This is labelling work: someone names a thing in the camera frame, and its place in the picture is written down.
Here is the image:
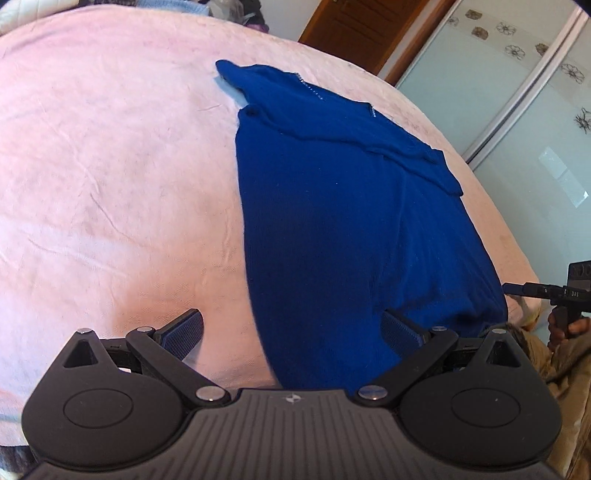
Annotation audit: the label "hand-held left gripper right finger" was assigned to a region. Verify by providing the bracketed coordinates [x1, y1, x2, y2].
[355, 309, 532, 409]

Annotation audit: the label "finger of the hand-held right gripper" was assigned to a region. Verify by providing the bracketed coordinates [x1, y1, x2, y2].
[502, 281, 571, 308]

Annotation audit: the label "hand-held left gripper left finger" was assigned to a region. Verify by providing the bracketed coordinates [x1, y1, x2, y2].
[62, 308, 232, 408]

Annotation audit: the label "blue beaded sweater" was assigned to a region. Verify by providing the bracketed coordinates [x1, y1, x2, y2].
[215, 59, 509, 393]

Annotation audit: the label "person's right hand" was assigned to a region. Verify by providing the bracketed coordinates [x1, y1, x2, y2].
[547, 310, 591, 352]

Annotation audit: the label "person's khaki trousers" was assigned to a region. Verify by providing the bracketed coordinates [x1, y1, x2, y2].
[505, 318, 591, 480]

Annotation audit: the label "pink bed blanket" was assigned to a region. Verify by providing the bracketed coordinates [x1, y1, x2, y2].
[0, 0, 541, 462]

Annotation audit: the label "sliding glass wardrobe door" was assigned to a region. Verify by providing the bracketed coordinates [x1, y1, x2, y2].
[396, 0, 591, 319]

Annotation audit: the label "brown wooden door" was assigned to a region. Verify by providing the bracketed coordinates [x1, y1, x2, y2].
[299, 0, 455, 86]

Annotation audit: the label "black bag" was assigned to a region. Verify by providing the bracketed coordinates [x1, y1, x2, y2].
[240, 0, 271, 33]

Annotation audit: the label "light blue knitted blanket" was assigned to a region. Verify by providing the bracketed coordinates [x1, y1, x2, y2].
[134, 0, 204, 11]

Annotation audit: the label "clear plastic bag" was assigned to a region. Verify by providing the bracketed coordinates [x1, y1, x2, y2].
[205, 0, 245, 17]

